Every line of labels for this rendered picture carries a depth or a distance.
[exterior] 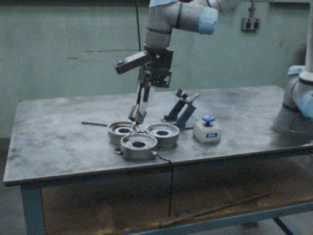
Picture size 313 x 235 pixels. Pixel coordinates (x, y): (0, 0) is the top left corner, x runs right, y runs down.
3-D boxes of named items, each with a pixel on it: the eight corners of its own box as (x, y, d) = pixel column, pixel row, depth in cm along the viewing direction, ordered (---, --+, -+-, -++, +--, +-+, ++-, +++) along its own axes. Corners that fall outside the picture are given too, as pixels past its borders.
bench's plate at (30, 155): (3, 188, 88) (3, 181, 87) (18, 104, 140) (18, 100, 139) (373, 142, 121) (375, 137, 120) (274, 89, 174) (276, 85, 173)
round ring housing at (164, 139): (184, 140, 112) (185, 128, 111) (166, 152, 104) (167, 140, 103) (158, 131, 118) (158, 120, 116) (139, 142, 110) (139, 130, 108)
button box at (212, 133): (200, 143, 111) (202, 129, 109) (192, 133, 117) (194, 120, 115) (224, 141, 113) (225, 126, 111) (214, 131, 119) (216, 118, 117)
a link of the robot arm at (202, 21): (217, 6, 104) (181, -1, 104) (220, 10, 94) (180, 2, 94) (211, 32, 107) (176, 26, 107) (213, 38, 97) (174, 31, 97)
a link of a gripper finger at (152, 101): (159, 119, 107) (163, 89, 105) (140, 117, 105) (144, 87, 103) (156, 116, 109) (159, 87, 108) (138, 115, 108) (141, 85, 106)
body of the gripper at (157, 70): (168, 90, 105) (176, 51, 101) (141, 88, 102) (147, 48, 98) (161, 82, 112) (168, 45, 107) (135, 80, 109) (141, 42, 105)
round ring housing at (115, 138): (101, 136, 112) (101, 125, 110) (129, 129, 118) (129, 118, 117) (118, 149, 105) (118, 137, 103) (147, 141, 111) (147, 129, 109)
